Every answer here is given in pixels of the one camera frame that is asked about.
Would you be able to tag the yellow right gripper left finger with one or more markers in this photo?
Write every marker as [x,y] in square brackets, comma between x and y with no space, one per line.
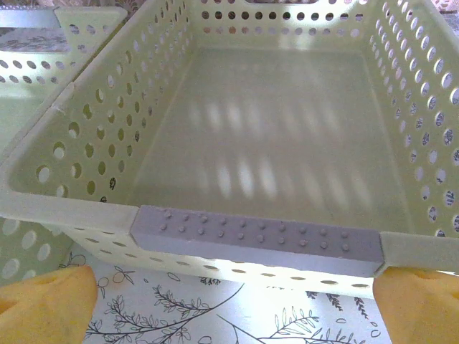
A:
[43,308]

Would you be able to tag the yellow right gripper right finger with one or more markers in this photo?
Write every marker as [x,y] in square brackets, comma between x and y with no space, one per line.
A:
[419,308]

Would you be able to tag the floral print tablecloth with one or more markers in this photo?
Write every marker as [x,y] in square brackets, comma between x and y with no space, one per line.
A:
[215,315]

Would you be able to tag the green perforated basket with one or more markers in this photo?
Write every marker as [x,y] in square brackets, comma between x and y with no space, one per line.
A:
[21,107]

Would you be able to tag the pale yellow perforated basket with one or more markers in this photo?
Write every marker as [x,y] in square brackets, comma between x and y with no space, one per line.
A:
[251,125]

